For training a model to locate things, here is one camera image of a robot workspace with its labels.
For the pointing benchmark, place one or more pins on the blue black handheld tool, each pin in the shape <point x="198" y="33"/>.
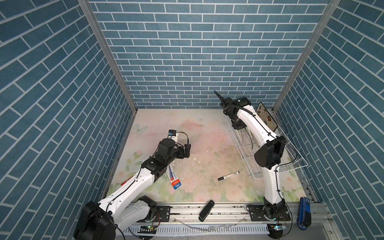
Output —
<point x="305" y="216"/>

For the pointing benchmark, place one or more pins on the black marker pen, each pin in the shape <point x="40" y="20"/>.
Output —
<point x="228" y="176"/>

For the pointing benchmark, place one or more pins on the white square plate black rim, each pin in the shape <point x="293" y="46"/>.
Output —
<point x="218" y="96"/>

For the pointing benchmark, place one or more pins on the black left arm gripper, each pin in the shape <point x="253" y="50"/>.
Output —
<point x="187" y="151"/>

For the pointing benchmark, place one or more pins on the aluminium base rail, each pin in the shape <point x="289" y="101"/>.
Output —
<point x="232" y="221"/>

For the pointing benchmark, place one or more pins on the black stapler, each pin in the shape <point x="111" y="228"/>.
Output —
<point x="206" y="210"/>

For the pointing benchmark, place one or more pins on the floral square plate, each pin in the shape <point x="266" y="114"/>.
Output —
<point x="266" y="117"/>

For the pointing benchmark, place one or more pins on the blue white toothpaste box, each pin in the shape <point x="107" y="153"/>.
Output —
<point x="173" y="178"/>

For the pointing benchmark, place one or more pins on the red white marker pen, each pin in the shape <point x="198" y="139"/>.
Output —
<point x="125" y="181"/>

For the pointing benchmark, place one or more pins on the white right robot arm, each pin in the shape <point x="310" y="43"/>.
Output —
<point x="268" y="156"/>

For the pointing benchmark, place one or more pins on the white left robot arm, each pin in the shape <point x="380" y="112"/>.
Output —
<point x="102" y="220"/>

